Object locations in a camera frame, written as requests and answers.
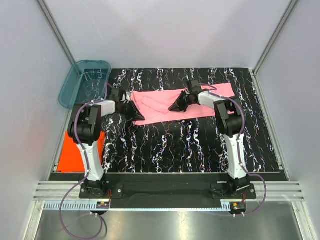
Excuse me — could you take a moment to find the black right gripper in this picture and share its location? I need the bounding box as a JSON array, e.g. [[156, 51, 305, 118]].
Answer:
[[168, 91, 193, 113]]

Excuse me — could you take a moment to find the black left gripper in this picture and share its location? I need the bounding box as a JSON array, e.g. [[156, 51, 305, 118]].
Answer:
[[118, 100, 145, 122]]

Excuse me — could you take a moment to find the pink t shirt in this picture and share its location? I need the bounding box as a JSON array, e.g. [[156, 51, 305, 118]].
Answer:
[[131, 83, 235, 126]]

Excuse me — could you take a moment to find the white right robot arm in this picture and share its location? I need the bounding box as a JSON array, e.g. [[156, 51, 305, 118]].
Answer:
[[168, 89, 250, 199]]

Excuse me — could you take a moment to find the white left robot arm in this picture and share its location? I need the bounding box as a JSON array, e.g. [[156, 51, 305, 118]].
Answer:
[[67, 88, 145, 198]]

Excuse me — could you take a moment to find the teal plastic bin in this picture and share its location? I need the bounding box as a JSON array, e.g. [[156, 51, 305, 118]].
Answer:
[[58, 60, 112, 110]]

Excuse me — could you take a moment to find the folded orange t shirt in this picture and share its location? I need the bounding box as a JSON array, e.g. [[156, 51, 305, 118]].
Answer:
[[56, 131, 106, 174]]

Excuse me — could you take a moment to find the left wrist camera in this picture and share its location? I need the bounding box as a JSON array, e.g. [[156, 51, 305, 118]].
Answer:
[[121, 91, 132, 104]]

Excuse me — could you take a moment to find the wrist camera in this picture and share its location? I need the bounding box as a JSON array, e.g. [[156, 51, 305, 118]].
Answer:
[[121, 91, 132, 104], [186, 79, 202, 95]]

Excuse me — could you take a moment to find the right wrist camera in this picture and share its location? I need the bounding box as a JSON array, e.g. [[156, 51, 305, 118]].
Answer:
[[186, 79, 202, 95]]

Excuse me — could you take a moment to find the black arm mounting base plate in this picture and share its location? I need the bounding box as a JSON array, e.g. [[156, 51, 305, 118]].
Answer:
[[48, 171, 288, 210]]

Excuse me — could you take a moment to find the white slotted cable duct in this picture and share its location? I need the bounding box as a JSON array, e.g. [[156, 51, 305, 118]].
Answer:
[[44, 200, 246, 212]]

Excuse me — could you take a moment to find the left aluminium frame post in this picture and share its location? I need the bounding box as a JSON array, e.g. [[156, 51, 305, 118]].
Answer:
[[36, 0, 76, 65]]

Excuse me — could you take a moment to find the aluminium frame post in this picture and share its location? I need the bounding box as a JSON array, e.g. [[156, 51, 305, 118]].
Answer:
[[36, 0, 76, 65], [252, 0, 300, 75]]

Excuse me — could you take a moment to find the aluminium rail crossbar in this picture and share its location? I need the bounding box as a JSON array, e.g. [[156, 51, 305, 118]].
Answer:
[[33, 181, 304, 201]]

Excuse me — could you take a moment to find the right aluminium frame post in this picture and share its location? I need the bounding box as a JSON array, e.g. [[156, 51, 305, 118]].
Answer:
[[252, 0, 300, 75]]

